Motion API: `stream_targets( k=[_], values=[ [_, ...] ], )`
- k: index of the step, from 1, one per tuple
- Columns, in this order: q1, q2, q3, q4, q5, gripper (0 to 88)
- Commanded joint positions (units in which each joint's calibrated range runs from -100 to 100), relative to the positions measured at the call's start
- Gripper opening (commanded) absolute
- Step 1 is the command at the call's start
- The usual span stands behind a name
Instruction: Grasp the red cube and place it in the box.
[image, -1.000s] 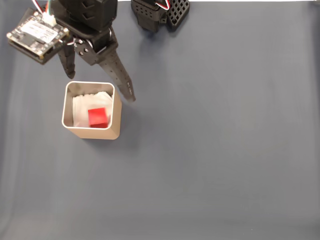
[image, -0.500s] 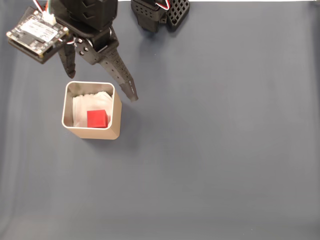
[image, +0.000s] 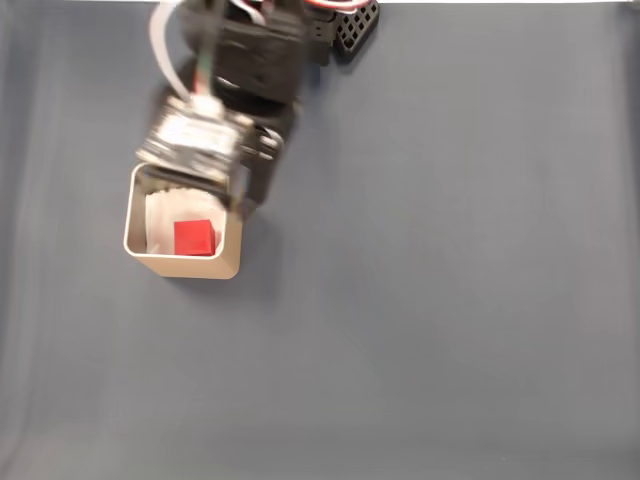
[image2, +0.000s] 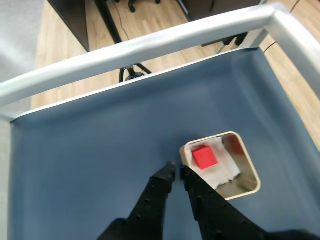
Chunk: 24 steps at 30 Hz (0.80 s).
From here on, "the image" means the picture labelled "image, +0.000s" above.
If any white paper in box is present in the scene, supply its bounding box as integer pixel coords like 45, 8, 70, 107
144, 185, 227, 257

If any white and red wire bundle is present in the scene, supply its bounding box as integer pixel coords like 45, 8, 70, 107
148, 0, 197, 104

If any red cube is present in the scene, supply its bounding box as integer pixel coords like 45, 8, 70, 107
173, 218, 222, 258

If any blue-grey table mat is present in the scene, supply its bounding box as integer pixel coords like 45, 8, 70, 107
0, 2, 640, 480

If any camera circuit board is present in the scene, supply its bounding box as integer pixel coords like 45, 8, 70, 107
135, 96, 253, 182

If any beige square box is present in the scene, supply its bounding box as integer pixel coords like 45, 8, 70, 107
121, 161, 245, 280

